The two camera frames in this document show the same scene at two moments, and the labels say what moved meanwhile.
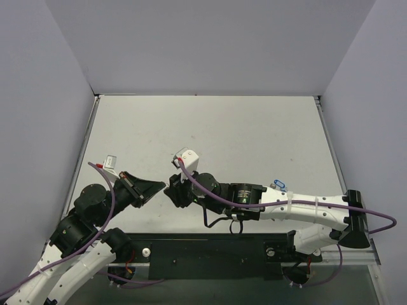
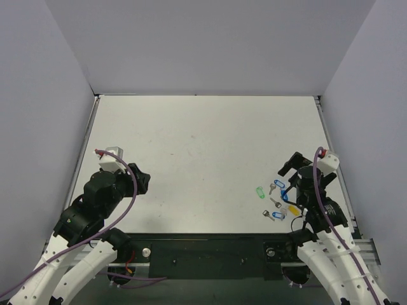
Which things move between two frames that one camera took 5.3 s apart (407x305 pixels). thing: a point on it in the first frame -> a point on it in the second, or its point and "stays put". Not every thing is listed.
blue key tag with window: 279,183 stays put
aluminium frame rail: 319,100 stays put
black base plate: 215,256 stays put
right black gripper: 182,193 -> 294,163
